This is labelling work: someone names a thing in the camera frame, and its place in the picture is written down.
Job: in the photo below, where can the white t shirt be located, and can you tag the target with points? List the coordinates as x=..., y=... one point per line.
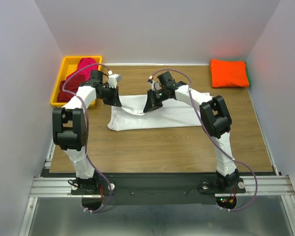
x=130, y=115

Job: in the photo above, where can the folded orange t shirt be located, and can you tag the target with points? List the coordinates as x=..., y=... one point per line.
x=226, y=74

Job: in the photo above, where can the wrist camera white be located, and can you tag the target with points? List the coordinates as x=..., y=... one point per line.
x=154, y=84
x=113, y=79

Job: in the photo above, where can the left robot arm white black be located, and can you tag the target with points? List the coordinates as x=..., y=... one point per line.
x=71, y=126

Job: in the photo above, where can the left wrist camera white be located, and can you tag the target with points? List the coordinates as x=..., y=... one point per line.
x=113, y=79

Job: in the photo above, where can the folded green t shirt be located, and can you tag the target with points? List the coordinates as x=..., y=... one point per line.
x=247, y=74

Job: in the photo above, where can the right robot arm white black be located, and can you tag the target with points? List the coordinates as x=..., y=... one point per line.
x=212, y=113

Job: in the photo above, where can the yellow plastic bin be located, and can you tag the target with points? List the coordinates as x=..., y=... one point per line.
x=68, y=66

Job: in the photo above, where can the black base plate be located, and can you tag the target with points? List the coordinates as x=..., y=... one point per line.
x=156, y=189

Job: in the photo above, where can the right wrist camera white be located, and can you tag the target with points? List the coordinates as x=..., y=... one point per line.
x=154, y=84

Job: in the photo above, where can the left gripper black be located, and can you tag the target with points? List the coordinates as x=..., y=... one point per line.
x=115, y=100

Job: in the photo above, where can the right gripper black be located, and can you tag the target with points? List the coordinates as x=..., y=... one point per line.
x=151, y=103

